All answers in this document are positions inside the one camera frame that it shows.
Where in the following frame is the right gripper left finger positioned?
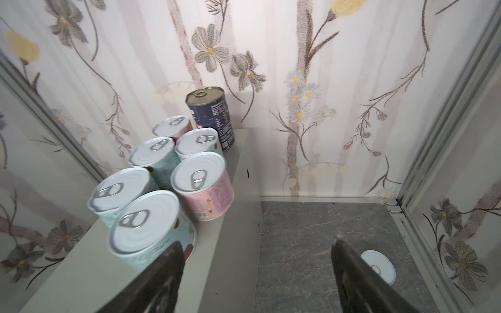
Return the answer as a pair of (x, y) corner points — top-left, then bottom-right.
(99, 241), (185, 312)

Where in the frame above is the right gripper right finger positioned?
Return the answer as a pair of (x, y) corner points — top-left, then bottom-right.
(331, 236), (417, 313)

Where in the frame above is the teal label can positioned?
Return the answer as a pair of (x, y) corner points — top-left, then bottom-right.
(87, 168), (159, 228)
(175, 128), (223, 160)

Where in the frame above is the white lid can front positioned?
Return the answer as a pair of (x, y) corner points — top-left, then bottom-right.
(128, 136), (181, 191)

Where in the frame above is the pink label can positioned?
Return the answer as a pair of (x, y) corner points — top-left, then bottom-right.
(152, 116), (193, 142)

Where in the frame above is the dark blue tomato can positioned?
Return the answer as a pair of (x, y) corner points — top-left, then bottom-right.
(185, 86), (235, 152)

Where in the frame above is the yellow label can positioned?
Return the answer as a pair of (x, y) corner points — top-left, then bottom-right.
(361, 250), (397, 285)

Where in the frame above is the grey metal cabinet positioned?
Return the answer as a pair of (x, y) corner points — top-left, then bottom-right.
(23, 129), (262, 312)

